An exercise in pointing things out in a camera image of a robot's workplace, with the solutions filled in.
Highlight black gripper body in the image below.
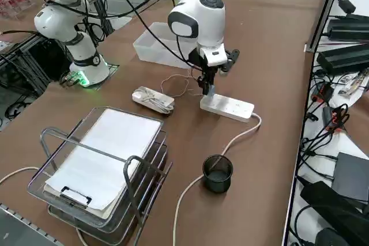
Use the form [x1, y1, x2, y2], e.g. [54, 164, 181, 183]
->
[189, 49, 231, 76]

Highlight thin white charger cable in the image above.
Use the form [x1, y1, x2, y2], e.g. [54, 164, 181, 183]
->
[160, 69, 207, 99]

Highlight long white power strip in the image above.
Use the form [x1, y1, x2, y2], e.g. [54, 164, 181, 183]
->
[199, 93, 255, 124]

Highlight short white power strip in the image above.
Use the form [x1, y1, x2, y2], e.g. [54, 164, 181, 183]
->
[131, 86, 176, 116]

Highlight long black power brick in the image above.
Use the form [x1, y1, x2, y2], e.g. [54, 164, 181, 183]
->
[317, 43, 369, 75]
[327, 14, 369, 42]

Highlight small black power adapter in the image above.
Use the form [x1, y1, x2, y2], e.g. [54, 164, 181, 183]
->
[336, 0, 357, 15]

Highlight clear plastic bin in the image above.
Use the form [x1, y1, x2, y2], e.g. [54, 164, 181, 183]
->
[132, 21, 203, 70]

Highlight black mesh pen cup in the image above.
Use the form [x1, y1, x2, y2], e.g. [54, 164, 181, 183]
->
[202, 155, 234, 194]

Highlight clipboard with white paper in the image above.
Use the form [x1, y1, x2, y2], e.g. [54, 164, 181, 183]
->
[43, 108, 162, 219]

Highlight red black connector box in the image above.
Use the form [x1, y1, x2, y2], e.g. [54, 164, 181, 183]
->
[312, 82, 335, 103]

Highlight printed card packet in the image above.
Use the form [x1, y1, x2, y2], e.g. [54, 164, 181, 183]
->
[336, 69, 369, 97]

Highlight flat black box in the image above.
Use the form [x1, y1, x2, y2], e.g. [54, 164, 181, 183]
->
[330, 152, 369, 204]

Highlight black bag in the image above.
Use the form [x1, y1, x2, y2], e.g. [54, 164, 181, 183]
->
[299, 181, 369, 246]

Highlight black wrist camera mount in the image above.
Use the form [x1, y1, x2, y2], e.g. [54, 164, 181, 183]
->
[224, 49, 240, 74]

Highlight beige power strip cable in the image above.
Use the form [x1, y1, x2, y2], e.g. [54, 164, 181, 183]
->
[0, 112, 263, 246]

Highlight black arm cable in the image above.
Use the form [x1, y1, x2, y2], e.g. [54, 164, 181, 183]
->
[43, 0, 203, 71]

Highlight stacked metal wire trays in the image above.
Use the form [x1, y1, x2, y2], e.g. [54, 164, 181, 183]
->
[27, 106, 174, 246]

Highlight aluminium frame post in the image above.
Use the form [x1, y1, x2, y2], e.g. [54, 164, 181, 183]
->
[304, 0, 347, 54]

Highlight grey aluminium frame rail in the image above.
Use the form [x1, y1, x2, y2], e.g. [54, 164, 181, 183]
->
[0, 202, 62, 246]

